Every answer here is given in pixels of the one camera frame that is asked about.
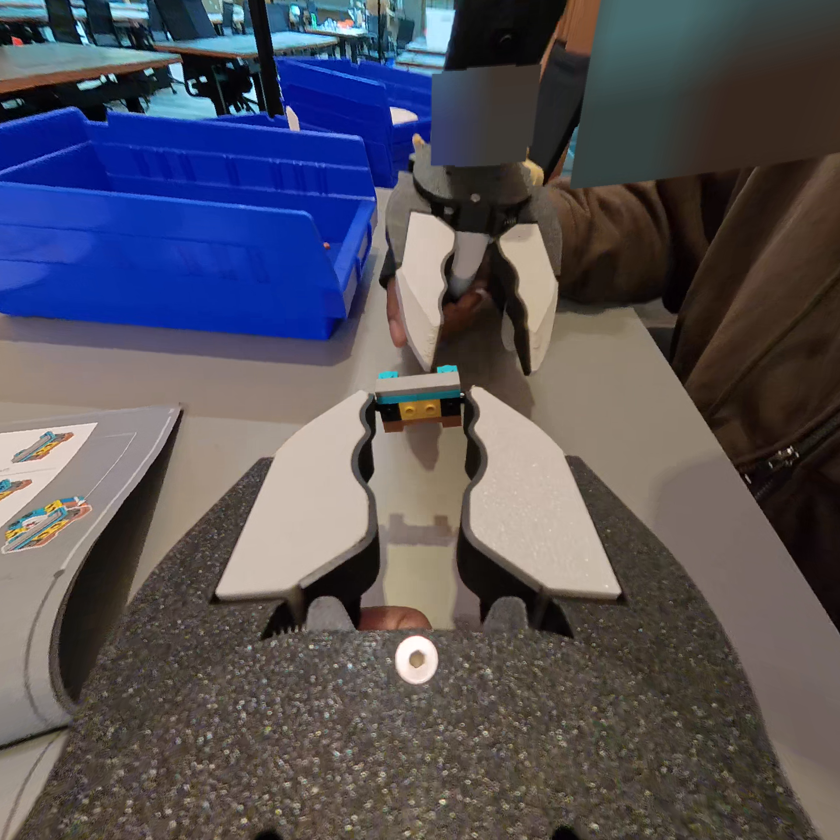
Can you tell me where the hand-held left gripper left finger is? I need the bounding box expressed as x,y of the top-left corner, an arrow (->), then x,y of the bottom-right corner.
213,390 -> 383,603

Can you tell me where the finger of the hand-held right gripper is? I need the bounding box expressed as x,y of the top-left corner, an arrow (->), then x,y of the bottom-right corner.
395,210 -> 460,374
495,222 -> 560,376

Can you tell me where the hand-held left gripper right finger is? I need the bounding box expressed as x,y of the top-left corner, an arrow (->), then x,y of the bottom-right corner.
456,386 -> 623,601

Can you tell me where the grey-topped toy brick assembly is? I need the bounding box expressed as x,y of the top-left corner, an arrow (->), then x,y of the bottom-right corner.
374,363 -> 468,434

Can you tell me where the person's right forearm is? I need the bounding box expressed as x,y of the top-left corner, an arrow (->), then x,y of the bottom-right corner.
548,154 -> 756,316

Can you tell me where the person's right hand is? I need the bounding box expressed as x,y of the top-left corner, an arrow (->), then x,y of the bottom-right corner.
384,282 -> 493,350

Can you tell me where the blue plastic storage bin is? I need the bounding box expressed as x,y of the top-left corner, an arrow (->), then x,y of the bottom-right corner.
0,161 -> 378,341
0,107 -> 375,198
276,56 -> 434,188

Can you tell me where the grey instruction booklet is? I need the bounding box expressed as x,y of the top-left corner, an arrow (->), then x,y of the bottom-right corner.
0,403 -> 185,749

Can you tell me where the person in brown jacket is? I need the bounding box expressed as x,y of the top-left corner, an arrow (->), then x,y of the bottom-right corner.
656,151 -> 840,631

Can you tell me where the black metal pole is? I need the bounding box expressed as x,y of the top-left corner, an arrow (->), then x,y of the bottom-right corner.
246,0 -> 284,118

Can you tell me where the brown office table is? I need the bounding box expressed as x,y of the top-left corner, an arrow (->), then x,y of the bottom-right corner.
154,31 -> 339,114
0,42 -> 181,116

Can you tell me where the black office chair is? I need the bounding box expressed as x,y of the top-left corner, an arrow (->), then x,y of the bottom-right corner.
82,0 -> 126,47
45,0 -> 85,43
154,0 -> 217,40

